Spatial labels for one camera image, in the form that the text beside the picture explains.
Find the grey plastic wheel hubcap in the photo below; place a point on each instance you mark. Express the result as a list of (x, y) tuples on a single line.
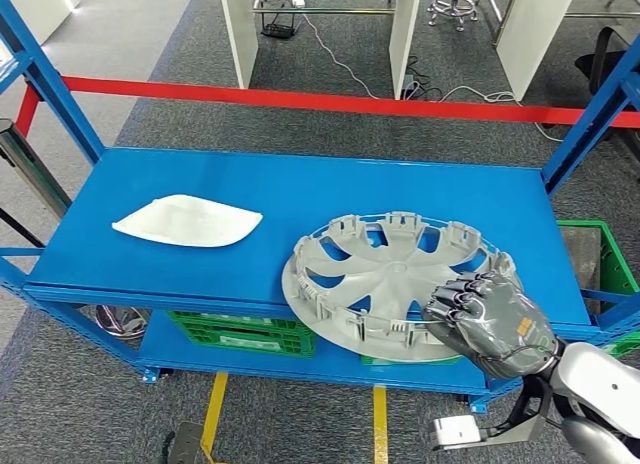
[(380, 282)]

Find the white plastic trim part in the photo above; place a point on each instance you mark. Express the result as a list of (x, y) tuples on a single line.
[(190, 221)]

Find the white office desk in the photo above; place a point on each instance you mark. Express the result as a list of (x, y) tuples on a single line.
[(530, 30), (240, 30)]

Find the black office chair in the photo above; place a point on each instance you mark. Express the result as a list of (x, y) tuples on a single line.
[(600, 63)]

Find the chrome base stool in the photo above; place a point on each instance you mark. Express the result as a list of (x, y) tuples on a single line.
[(452, 7)]

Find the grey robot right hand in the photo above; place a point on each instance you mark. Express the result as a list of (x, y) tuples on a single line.
[(500, 328)]

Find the white cabinet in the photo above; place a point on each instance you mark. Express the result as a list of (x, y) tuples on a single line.
[(35, 7)]

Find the blue metal shelf rack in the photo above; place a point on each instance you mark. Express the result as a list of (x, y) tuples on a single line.
[(300, 202)]

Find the red barrier belt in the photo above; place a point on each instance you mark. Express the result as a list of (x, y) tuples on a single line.
[(300, 100)]

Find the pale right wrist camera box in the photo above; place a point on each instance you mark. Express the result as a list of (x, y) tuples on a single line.
[(455, 432)]

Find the chrome barrier stanchion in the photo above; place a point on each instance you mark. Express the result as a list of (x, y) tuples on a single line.
[(35, 169)]

